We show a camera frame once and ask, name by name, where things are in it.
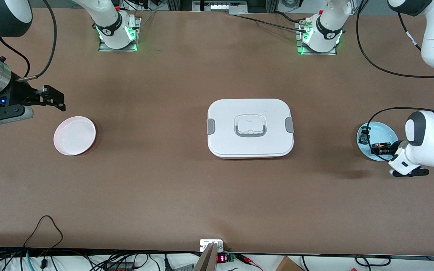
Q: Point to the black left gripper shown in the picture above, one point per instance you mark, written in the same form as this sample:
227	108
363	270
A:
385	149

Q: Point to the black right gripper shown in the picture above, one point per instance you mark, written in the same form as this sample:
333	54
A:
16	95

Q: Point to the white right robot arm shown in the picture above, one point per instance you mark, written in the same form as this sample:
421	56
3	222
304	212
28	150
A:
111	26

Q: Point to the light blue round plate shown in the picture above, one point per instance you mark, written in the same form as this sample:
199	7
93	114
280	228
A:
384	131

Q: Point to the pale pink round plate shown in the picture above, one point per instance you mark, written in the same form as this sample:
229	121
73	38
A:
74	136

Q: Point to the brown cardboard box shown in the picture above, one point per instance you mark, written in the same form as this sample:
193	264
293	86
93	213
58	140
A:
288	265

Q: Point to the white lunch box grey clips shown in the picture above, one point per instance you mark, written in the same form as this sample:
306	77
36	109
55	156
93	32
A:
220	146

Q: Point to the red LED display module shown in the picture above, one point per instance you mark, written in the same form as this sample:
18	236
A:
221	258

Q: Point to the grey slanted beam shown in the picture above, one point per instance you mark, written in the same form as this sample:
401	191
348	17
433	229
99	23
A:
206	261

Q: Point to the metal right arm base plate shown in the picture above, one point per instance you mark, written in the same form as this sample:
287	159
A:
102	47

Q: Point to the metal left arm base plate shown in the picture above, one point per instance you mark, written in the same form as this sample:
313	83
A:
300	51

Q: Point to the aluminium extrusion frame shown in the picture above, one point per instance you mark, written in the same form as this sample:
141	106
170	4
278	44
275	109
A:
198	5

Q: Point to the small white bracket device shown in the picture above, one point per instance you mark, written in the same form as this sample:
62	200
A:
205	244

